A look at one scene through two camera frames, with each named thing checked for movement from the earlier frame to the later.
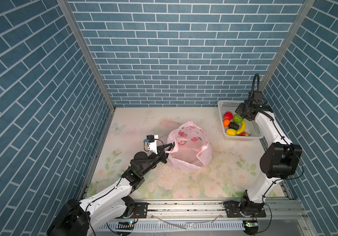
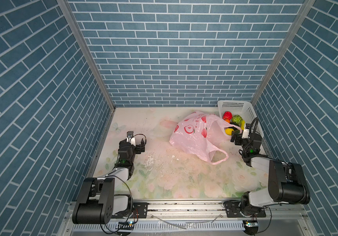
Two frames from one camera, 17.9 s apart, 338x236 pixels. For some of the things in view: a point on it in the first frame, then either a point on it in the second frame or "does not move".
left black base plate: [140, 210] does not move
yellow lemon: [231, 132] does not move
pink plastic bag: [188, 148] -> [203, 133]
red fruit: [228, 115] does not move
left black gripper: [161, 156] -> [137, 147]
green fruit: [238, 119] does not move
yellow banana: [242, 129] does not move
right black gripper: [239, 108] -> [239, 136]
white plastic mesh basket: [251, 127] does not move
